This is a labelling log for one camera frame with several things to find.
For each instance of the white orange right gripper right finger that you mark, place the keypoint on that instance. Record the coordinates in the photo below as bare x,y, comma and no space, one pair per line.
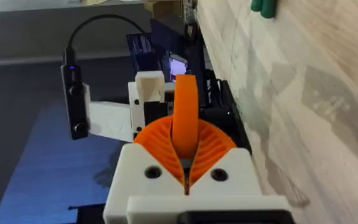
228,168

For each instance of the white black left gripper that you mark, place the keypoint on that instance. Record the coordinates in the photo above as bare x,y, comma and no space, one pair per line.
110,119

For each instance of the white orange right gripper left finger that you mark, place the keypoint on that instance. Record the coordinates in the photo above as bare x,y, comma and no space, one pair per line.
138,161

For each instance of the green toy vegetable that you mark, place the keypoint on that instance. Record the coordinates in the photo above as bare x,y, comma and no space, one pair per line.
264,7

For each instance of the cardboard box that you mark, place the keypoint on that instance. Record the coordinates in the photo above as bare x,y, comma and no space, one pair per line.
166,7

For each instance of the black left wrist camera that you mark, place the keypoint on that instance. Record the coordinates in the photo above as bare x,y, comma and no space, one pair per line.
76,102

